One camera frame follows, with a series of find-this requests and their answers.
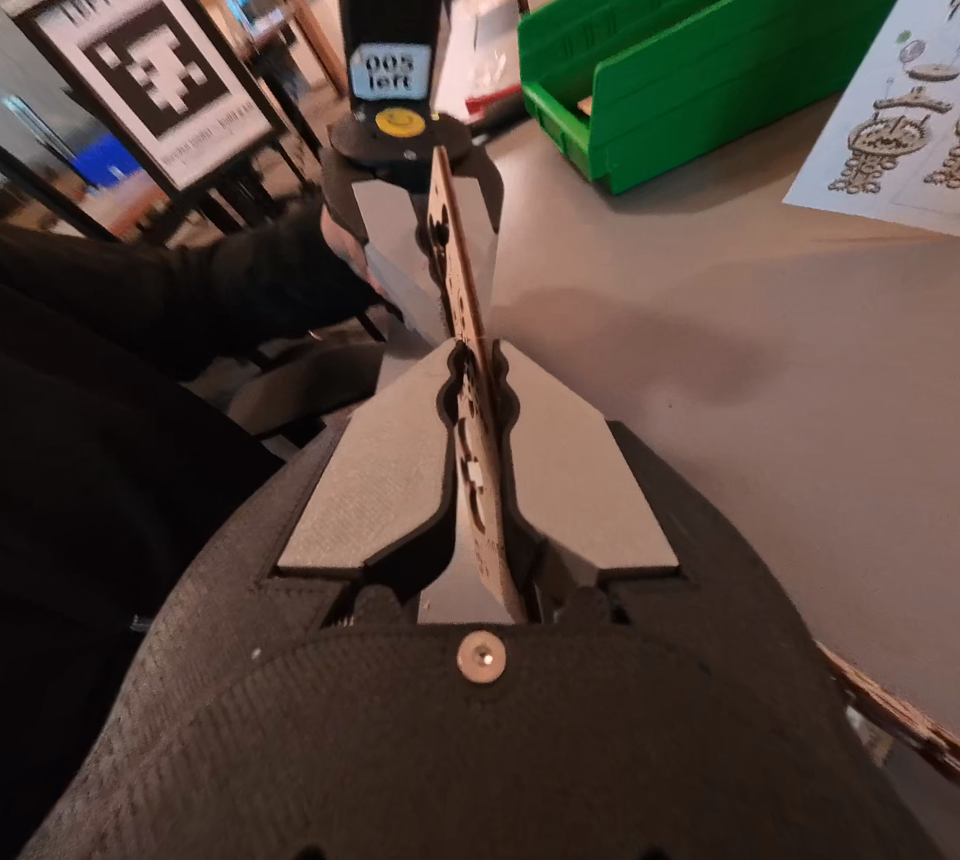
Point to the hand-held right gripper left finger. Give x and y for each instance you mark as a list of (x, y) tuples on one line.
[(367, 485)]

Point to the blue container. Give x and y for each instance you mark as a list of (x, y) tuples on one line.
[(105, 163)]

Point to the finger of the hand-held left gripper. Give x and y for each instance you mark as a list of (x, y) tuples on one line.
[(390, 230), (476, 223)]

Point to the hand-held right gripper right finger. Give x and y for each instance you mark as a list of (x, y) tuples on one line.
[(585, 493)]

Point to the person's left hand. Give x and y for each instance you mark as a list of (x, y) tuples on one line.
[(345, 253)]

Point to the folded assembly instruction leaflet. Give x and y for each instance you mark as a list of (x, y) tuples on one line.
[(885, 125)]

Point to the long green plastic bin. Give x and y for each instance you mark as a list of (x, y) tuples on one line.
[(712, 88)]

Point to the person's left forearm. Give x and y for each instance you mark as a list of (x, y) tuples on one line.
[(187, 290)]

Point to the wooden laser-cut parts sheet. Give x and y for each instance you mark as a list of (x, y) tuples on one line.
[(495, 575)]

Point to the fiducial marker sign board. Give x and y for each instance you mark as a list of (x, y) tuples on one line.
[(157, 73)]

